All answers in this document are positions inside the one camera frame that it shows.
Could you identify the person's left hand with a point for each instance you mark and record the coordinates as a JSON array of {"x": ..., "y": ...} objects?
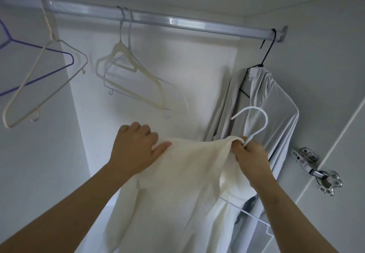
[{"x": 134, "y": 150}]

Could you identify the person's right hand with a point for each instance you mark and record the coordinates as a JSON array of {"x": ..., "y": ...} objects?
[{"x": 254, "y": 161}]

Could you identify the light grey shirt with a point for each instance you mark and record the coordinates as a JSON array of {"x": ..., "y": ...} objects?
[{"x": 274, "y": 113}]

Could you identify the cream white shirt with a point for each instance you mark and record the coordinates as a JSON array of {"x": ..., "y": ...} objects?
[{"x": 182, "y": 204}]

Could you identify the cream hanger with metal hook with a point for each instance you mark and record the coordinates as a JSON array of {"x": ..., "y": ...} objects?
[{"x": 122, "y": 53}]

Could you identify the white wardrobe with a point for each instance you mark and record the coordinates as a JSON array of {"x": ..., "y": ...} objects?
[{"x": 325, "y": 90}]

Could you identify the person's left forearm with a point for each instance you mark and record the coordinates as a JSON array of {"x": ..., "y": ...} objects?
[{"x": 57, "y": 221}]

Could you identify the person's right forearm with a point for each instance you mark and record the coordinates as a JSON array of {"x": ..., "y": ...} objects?
[{"x": 291, "y": 221}]

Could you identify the purple wire hanger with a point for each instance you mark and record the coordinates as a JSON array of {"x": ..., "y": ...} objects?
[{"x": 34, "y": 79}]

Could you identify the beige wire hanger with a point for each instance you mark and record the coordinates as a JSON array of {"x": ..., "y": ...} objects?
[{"x": 28, "y": 84}]

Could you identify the metal door hinge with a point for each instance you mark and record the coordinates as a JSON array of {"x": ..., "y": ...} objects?
[{"x": 319, "y": 173}]

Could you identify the metal closet rod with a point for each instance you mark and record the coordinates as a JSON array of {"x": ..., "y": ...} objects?
[{"x": 171, "y": 21}]

